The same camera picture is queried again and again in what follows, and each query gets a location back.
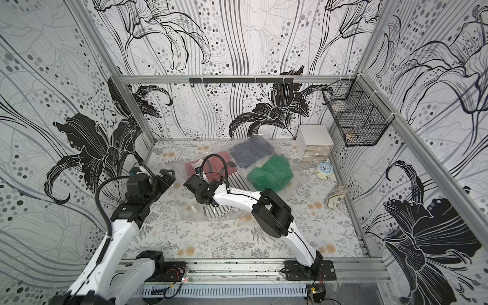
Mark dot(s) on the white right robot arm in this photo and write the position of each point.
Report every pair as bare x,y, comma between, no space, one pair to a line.
272,214

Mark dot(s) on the clear plastic vacuum bag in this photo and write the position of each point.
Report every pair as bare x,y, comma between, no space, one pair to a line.
174,154

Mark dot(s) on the red garment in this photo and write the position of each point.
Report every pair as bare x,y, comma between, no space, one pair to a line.
213,169

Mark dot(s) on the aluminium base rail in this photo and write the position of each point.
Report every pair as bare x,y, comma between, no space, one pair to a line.
267,271

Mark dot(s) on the black white striped tank top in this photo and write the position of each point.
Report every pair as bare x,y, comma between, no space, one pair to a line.
212,212

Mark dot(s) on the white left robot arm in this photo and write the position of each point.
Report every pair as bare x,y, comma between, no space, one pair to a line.
99,283

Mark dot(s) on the dark blue folded garment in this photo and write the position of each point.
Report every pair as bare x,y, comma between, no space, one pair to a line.
250,151

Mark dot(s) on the white slotted cable duct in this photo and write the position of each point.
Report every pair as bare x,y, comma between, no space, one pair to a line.
220,291

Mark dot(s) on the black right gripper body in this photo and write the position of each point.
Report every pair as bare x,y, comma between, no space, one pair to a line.
196,187

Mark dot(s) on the black wire wall basket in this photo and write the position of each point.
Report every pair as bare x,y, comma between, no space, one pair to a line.
358,119

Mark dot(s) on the green knit garment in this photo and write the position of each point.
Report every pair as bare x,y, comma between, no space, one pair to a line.
275,174

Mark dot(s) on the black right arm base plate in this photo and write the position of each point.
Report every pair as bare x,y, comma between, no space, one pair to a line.
295,272

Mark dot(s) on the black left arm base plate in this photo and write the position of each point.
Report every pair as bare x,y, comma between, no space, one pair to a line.
172,271

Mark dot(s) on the white mini drawer cabinet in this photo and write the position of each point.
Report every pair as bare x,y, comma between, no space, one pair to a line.
314,143

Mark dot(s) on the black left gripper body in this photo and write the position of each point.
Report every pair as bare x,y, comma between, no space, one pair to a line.
161,185

